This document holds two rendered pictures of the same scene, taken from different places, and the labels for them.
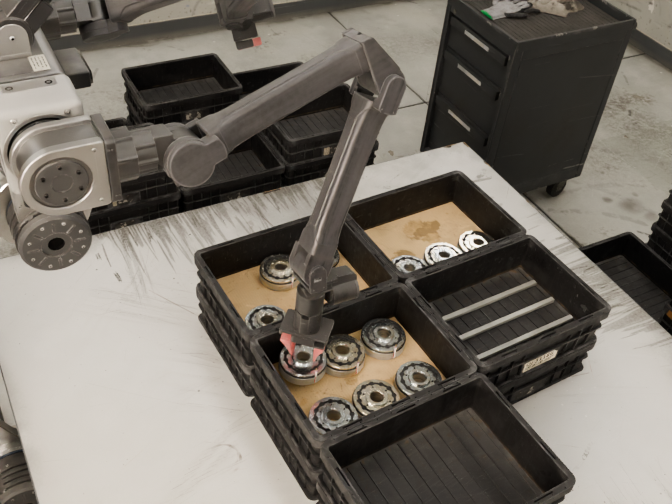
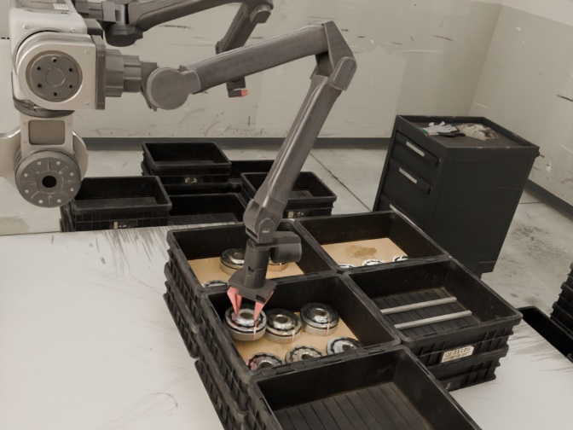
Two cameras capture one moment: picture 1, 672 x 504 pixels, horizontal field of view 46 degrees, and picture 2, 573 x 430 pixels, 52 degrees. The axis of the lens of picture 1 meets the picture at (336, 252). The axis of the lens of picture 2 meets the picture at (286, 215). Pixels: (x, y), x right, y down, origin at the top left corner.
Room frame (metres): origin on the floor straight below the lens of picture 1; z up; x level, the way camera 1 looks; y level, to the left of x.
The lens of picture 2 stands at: (-0.05, -0.10, 1.78)
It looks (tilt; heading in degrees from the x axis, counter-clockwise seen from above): 27 degrees down; 4
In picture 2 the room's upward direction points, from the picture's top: 10 degrees clockwise
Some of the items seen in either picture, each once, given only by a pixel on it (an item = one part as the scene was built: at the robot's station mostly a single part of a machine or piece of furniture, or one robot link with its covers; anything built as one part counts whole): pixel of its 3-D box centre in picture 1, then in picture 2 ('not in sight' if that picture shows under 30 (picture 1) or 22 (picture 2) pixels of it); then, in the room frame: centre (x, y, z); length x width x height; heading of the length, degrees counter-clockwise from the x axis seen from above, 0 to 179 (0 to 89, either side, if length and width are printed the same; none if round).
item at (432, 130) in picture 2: (506, 5); (439, 128); (3.04, -0.57, 0.88); 0.25 x 0.19 x 0.03; 122
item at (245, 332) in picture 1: (295, 269); (250, 254); (1.34, 0.09, 0.92); 0.40 x 0.30 x 0.02; 125
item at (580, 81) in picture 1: (515, 103); (442, 206); (3.03, -0.71, 0.45); 0.60 x 0.45 x 0.90; 122
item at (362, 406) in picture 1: (376, 398); (307, 359); (1.04, -0.12, 0.86); 0.10 x 0.10 x 0.01
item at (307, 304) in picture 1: (312, 297); (260, 252); (1.11, 0.04, 1.07); 0.07 x 0.06 x 0.07; 122
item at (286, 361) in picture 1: (303, 358); (245, 317); (1.10, 0.04, 0.89); 0.10 x 0.10 x 0.01
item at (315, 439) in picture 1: (363, 357); (298, 321); (1.10, -0.08, 0.92); 0.40 x 0.30 x 0.02; 125
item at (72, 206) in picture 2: (116, 207); (117, 236); (2.14, 0.80, 0.37); 0.40 x 0.30 x 0.45; 122
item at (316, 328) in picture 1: (307, 318); (253, 275); (1.10, 0.04, 1.01); 0.10 x 0.07 x 0.07; 80
